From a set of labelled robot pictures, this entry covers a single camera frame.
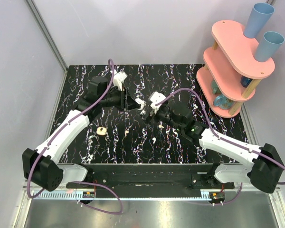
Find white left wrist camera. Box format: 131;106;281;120
111;70;128;91

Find white earbud charging case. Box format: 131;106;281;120
135;98;146;111

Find pink three-tier shelf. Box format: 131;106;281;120
197;20;275;118

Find green ceramic mug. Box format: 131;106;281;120
210;79;221;95

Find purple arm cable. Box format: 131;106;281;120
25;58;123;215
154;88;285;207

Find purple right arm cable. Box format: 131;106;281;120
154;88;285;207

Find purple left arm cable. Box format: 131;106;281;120
25;58;123;215

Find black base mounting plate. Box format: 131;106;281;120
66;163;236;199

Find blue cup front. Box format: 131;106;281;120
254;31;285;62

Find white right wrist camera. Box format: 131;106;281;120
149;91;166;114

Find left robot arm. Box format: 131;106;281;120
22;73;145;191

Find blue cup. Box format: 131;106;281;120
254;31;285;62
243;3;275;38

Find aluminium frame rail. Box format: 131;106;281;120
24;0;68;72

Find cream earbud charging case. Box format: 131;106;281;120
96;127;107;136

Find blue cup rear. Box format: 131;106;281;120
243;3;275;38

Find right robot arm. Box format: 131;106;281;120
141;104;284;193

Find blue patterned mug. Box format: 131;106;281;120
213;94;234;110

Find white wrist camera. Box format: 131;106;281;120
149;91;166;114
111;70;128;91

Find dark blue object on shelf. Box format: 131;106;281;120
240;76;252;88

